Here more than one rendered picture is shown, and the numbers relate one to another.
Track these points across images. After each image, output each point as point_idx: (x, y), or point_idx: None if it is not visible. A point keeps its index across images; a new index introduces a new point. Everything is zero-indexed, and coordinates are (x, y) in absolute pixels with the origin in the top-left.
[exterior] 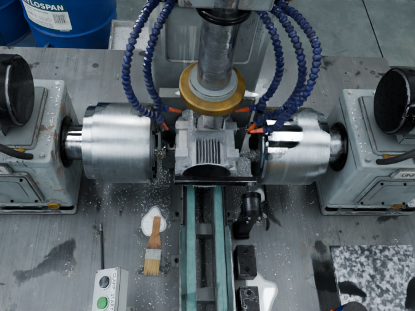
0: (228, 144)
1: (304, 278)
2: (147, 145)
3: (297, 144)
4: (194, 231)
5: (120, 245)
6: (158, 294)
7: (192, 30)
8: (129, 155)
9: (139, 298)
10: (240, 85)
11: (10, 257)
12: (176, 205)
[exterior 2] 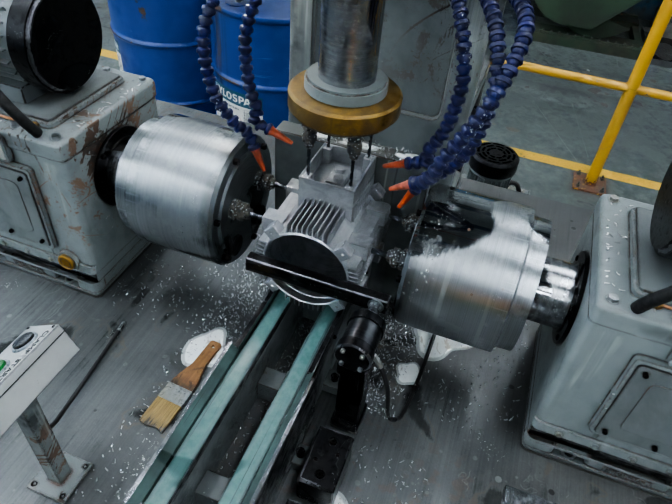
0: (361, 229)
1: None
2: (215, 174)
3: (475, 241)
4: (249, 362)
5: (134, 362)
6: (144, 462)
7: None
8: (183, 182)
9: (110, 456)
10: (390, 100)
11: None
12: None
